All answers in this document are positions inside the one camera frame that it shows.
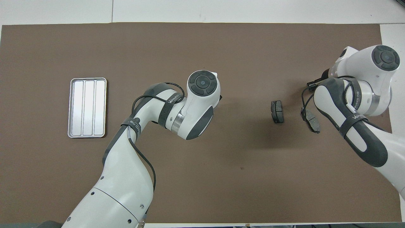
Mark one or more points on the brown table mat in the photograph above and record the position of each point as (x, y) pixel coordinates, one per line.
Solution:
(202, 47)

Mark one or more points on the curved dark brake pad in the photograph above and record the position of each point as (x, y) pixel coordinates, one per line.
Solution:
(313, 123)

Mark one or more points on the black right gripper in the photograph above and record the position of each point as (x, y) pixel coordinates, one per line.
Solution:
(326, 73)

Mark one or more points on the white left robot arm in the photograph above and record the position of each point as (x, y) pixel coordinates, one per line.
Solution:
(126, 190)

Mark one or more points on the silver metal tray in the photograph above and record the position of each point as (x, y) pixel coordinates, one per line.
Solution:
(89, 107)

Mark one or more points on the rectangular dark brake pad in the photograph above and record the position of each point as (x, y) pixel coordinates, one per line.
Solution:
(277, 112)

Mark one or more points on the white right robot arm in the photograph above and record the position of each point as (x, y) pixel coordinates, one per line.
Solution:
(373, 76)

